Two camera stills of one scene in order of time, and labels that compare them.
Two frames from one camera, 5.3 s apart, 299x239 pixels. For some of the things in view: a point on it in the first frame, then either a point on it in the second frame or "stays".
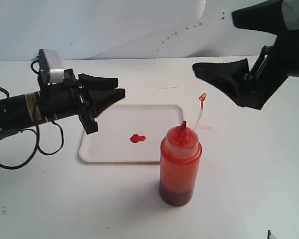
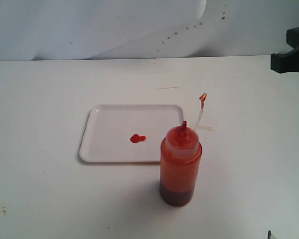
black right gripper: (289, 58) to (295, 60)
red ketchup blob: (135, 138) stays
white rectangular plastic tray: (130, 133) stays
